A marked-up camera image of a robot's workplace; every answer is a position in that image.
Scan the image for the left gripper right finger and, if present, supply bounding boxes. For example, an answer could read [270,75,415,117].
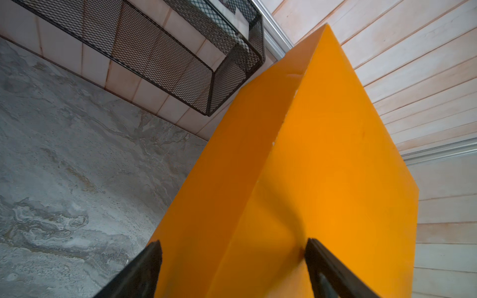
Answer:
[304,238,378,298]

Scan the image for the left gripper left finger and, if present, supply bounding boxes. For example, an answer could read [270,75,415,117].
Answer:
[94,241,162,298]

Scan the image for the orange shoebox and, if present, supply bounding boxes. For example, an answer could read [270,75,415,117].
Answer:
[152,25,419,298]

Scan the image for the papers in black basket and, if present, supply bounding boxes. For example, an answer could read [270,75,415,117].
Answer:
[211,0,249,39]

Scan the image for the horizontal aluminium wall rail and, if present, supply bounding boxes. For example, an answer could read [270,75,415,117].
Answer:
[252,0,294,60]

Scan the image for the black mesh wall basket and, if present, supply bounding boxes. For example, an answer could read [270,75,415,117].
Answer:
[19,1,265,116]

